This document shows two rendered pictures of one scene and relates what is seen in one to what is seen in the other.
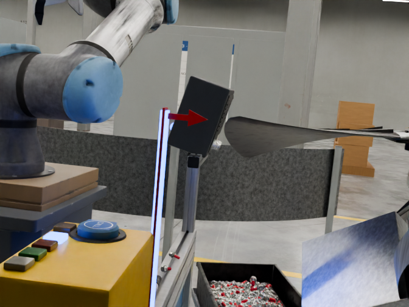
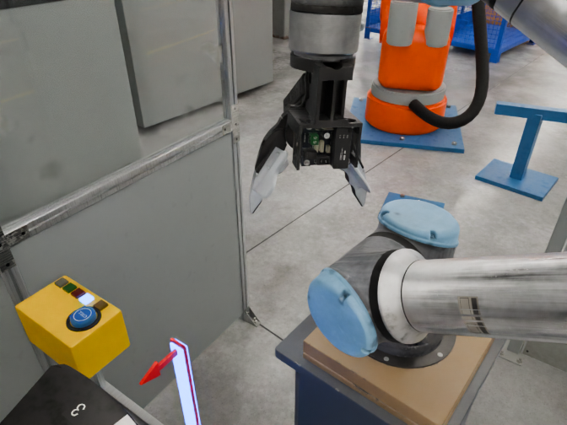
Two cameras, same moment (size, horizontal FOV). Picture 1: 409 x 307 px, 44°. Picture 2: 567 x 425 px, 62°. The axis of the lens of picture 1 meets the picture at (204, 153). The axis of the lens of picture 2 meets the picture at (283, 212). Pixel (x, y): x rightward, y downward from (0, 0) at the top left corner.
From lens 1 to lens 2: 114 cm
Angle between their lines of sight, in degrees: 110
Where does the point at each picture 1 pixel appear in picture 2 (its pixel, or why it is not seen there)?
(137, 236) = (67, 336)
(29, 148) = not seen: hidden behind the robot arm
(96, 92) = (313, 306)
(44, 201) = (306, 353)
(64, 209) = (321, 381)
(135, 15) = (548, 284)
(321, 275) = not seen: outside the picture
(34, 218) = (281, 349)
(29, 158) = not seen: hidden behind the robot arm
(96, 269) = (36, 306)
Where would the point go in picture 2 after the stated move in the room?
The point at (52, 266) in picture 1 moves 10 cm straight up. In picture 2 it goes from (53, 293) to (37, 248)
